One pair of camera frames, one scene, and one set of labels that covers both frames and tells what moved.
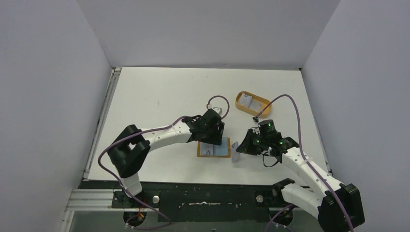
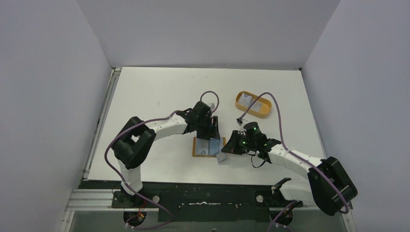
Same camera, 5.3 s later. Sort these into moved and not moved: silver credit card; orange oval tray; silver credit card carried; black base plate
Moved: silver credit card carried
Not moved: orange oval tray; black base plate; silver credit card
